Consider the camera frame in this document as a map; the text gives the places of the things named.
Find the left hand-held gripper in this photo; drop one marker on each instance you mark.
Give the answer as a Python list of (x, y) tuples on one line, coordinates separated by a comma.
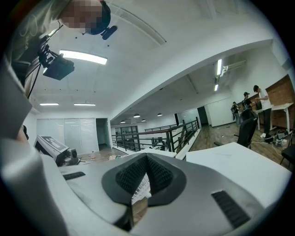
[(50, 144)]

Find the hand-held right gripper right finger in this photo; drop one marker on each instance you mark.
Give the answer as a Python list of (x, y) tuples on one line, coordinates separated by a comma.
[(196, 196)]

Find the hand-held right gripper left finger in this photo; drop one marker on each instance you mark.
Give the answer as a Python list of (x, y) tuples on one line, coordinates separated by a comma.
[(92, 184)]

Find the small white desk fan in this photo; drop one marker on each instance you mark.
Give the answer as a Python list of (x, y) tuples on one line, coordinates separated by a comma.
[(141, 189)]

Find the person's right forearm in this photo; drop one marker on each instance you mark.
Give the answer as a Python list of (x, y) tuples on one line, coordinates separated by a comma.
[(21, 133)]

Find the white standing desk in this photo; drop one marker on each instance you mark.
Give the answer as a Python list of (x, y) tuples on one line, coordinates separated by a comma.
[(281, 107)]

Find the frosted glass partition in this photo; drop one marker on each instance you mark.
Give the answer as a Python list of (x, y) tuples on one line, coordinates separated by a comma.
[(69, 136)]

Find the long ceiling light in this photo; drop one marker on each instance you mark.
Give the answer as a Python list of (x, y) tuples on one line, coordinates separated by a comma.
[(84, 104), (83, 57), (49, 104)]

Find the white table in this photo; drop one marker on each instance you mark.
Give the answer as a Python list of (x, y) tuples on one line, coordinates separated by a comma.
[(159, 153), (235, 170)]

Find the black metal railing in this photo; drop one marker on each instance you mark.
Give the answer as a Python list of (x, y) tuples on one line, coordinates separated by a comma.
[(170, 138)]

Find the black chest monitor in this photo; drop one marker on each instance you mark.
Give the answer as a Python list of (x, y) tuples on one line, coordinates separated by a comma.
[(58, 69)]

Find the ceiling tube light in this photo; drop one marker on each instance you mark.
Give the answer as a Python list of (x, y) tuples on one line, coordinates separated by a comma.
[(216, 87), (219, 66)]

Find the person's olive shirt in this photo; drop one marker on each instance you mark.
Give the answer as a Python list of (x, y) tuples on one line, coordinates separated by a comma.
[(30, 27)]

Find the person's face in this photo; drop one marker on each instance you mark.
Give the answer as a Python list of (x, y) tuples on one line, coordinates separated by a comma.
[(80, 13)]

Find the black chest camera rig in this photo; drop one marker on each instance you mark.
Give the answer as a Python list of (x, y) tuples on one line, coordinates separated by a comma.
[(45, 50)]

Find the black head-worn camera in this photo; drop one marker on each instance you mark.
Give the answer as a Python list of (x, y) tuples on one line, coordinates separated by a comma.
[(109, 32)]

